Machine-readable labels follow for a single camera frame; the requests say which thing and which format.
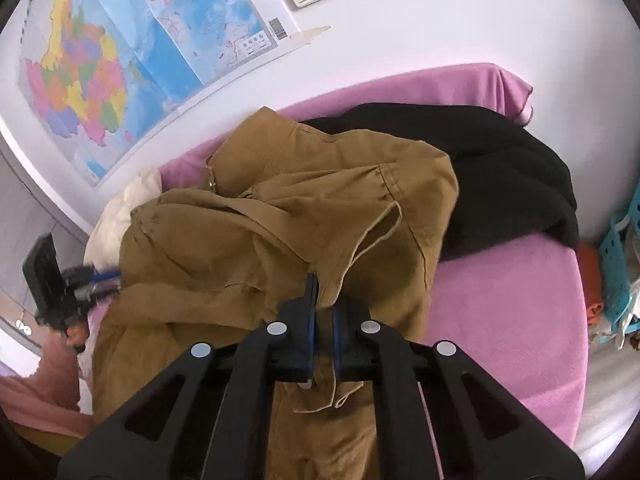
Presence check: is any pink printed blanket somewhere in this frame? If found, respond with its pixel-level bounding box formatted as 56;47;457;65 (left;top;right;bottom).
75;62;593;480

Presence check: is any person's left forearm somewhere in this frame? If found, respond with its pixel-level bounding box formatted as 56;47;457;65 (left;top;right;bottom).
0;330;96;441

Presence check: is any cream garment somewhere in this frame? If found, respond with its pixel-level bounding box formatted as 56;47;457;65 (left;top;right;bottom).
84;167;163;268

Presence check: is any turquoise plastic basket rack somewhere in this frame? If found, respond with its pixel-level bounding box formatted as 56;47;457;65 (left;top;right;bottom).
597;192;640;333

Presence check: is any colourful wall map poster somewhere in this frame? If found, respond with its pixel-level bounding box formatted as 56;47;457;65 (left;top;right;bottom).
17;0;301;188

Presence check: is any strip of tape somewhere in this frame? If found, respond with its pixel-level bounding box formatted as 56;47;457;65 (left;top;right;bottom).
292;25;332;46

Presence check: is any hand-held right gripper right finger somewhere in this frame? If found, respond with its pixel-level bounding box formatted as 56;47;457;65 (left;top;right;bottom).
330;302;586;480

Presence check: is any person's left hand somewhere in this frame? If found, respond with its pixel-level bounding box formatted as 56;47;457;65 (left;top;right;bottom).
65;321;91;356

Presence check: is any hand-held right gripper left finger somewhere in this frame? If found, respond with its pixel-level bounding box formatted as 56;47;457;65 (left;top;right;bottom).
57;272;321;480

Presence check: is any brown jacket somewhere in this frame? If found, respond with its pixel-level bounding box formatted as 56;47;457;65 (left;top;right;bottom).
92;106;460;480

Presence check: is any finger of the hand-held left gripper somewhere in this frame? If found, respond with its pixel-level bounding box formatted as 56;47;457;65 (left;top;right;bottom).
75;268;122;285
80;284;120;305

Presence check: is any black garment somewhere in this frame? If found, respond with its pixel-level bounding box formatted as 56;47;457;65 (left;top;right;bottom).
300;102;581;263

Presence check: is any orange cloth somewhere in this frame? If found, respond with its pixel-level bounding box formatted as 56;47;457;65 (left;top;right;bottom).
577;242;608;331

